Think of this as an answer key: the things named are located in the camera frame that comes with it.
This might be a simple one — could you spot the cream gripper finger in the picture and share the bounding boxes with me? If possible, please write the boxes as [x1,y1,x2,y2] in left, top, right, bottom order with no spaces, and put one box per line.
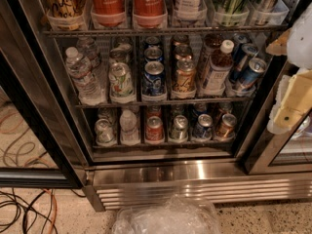
[267,69,312,135]
[266,29,291,56]

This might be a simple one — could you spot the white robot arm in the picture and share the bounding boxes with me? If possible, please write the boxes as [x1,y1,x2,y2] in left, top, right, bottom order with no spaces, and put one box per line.
[266,3,312,135]

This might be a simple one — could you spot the blue energy can front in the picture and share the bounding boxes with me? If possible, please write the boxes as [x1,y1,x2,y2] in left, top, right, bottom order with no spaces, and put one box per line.
[234,58,267,92]

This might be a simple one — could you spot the blue energy can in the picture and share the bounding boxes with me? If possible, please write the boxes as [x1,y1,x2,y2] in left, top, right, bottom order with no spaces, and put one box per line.
[234,58,267,92]
[229,43,258,83]

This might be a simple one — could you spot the blue energy can behind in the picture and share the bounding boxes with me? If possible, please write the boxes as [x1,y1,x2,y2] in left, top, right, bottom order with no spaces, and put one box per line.
[229,43,258,83]

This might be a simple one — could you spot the green striped can top shelf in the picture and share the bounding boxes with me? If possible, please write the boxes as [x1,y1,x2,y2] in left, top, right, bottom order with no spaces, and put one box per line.
[212,0,247,26]

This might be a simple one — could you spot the orange can bottom shelf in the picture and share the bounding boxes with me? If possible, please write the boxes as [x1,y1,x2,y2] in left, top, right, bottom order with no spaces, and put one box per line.
[214,113,237,138]

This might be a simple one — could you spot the blue can bottom shelf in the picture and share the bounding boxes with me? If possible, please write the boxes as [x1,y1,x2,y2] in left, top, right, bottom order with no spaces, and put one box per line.
[192,114,213,140]

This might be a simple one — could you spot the orange LaCroix can middle shelf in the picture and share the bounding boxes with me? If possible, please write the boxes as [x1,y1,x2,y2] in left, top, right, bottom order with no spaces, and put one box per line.
[172,58,196,93]

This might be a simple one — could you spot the white labelled bottle top shelf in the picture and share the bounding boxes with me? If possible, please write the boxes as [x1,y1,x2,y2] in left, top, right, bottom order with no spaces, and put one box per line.
[174,0,203,20]

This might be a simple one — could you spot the stainless steel fridge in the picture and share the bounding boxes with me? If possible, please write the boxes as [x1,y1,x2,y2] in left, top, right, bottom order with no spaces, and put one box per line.
[1,0,311,211]

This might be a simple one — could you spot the blue pepsi can middle shelf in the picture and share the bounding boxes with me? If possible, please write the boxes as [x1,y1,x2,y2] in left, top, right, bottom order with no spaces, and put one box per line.
[143,61,165,97]

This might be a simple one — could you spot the red coke can bottom shelf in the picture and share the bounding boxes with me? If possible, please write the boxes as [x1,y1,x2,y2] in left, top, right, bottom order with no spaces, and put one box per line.
[145,116,164,141]

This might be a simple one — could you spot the green white soda can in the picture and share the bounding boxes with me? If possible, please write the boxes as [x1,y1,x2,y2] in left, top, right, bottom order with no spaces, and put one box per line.
[108,62,134,98]

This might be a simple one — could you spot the small water bottle bottom shelf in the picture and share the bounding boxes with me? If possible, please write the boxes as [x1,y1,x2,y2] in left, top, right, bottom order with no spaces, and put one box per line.
[120,109,139,145]

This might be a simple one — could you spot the green can bottom shelf left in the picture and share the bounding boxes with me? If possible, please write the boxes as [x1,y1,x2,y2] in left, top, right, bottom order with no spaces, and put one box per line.
[95,118,116,146]

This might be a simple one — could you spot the open glass fridge door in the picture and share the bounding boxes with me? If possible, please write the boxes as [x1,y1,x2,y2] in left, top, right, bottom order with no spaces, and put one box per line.
[0,0,88,188]

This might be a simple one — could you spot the white capped tea bottle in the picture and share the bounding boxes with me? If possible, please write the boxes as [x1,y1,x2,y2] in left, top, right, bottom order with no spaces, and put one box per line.
[201,40,234,91]

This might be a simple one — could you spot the clear plastic bag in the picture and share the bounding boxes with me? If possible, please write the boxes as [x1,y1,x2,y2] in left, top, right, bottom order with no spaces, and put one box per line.
[111,195,221,234]

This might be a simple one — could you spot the front clear water bottle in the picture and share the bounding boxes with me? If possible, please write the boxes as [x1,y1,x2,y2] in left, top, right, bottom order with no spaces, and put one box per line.
[65,47,105,105]

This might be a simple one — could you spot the orange cable on floor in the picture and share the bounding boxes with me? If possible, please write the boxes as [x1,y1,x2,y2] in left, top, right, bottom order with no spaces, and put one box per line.
[42,188,59,234]

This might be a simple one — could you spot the black cables on floor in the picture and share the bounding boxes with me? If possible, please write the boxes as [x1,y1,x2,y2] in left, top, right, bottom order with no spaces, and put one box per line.
[0,188,86,234]

